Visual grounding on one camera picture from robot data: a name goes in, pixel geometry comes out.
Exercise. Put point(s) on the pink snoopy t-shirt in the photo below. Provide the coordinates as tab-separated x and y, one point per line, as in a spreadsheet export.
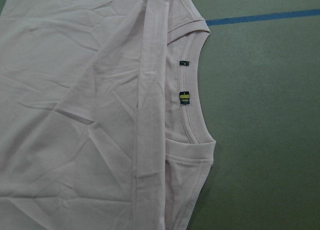
101	126

